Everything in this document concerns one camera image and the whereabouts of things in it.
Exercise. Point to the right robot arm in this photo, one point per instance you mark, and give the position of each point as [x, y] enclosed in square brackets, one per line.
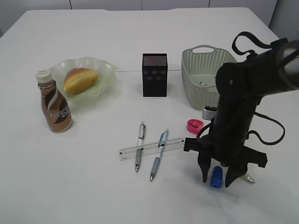
[241, 87]

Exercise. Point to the blue grey pen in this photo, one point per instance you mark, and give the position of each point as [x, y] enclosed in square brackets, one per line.
[161, 146]

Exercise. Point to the black covered right gripper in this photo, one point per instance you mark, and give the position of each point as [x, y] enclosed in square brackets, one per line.
[227, 148]

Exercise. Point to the pink pencil sharpener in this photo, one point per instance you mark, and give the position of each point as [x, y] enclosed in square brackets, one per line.
[194, 125]

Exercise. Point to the pale green glass plate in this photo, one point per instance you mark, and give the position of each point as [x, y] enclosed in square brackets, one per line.
[106, 76]

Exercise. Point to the black mesh pen holder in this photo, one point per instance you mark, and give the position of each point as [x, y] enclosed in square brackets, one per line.
[154, 74]

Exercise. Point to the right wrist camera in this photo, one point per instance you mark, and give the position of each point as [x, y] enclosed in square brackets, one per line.
[209, 112]

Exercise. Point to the blue pencil sharpener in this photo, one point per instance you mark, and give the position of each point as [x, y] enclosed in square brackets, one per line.
[216, 179]

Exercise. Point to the grey grip pen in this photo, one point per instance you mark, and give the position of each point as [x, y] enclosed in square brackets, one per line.
[141, 137]

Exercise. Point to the yellow bread loaf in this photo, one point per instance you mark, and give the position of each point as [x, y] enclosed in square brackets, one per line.
[78, 79]

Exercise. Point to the brown coffee drink bottle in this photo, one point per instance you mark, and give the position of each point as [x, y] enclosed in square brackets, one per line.
[54, 105]

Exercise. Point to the pale green plastic basket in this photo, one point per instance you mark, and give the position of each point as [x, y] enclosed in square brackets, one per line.
[200, 64]

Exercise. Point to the clear plastic ruler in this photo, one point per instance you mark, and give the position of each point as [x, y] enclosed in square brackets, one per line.
[148, 149]

